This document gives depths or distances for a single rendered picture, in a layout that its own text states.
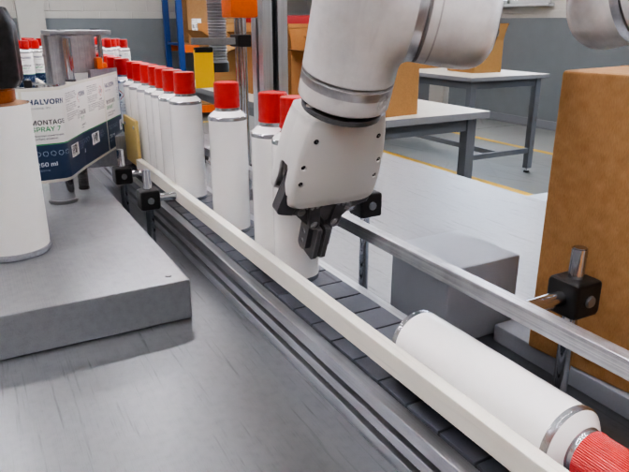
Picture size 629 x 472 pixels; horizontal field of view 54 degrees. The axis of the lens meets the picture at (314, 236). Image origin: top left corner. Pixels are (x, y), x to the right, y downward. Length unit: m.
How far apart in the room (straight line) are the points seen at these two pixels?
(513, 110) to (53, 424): 7.55
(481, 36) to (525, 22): 7.31
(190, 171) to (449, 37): 0.60
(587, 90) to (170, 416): 0.46
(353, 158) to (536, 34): 7.17
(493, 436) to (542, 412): 0.03
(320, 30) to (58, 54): 0.87
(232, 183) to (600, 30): 0.57
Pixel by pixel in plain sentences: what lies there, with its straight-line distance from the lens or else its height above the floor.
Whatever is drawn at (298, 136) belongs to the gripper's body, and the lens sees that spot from 0.56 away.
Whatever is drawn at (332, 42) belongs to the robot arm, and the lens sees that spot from 0.52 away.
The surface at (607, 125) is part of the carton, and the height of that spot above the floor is 1.08.
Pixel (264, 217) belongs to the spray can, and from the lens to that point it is 0.72.
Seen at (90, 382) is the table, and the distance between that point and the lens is 0.65.
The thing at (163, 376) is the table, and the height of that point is 0.83.
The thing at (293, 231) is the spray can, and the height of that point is 0.94.
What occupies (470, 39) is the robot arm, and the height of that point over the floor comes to 1.15.
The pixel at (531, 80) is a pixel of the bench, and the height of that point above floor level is 0.73.
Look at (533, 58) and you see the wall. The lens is 7.74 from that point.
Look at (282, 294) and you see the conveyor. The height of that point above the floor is 0.88.
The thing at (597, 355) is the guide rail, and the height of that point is 0.95.
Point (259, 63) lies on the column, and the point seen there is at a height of 1.10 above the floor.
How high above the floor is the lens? 1.16
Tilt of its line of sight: 19 degrees down
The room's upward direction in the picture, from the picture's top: straight up
